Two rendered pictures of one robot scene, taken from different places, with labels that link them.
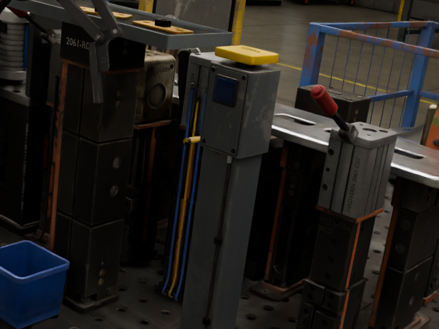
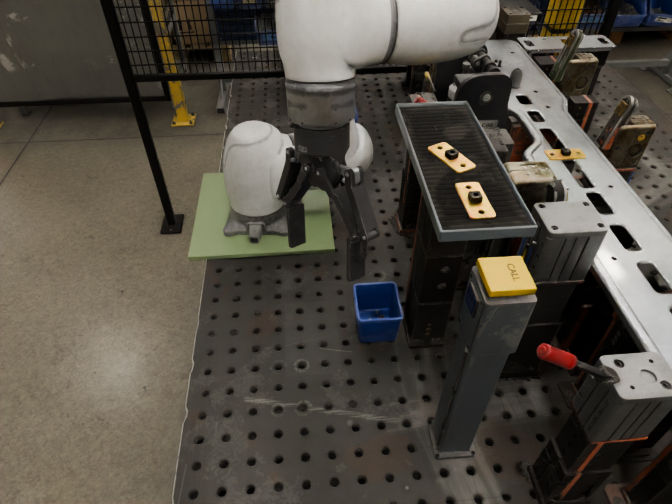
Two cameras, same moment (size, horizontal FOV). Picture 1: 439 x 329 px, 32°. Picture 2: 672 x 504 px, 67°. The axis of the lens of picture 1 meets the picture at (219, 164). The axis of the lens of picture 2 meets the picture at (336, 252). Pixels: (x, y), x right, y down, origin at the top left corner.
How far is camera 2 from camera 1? 0.65 m
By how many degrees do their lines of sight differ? 49
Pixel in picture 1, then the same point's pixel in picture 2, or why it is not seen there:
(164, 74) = (538, 193)
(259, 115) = (498, 331)
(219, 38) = (514, 231)
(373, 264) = not seen: outside the picture
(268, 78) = (514, 308)
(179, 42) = (457, 236)
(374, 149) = (629, 404)
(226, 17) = not seen: outside the picture
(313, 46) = not seen: outside the picture
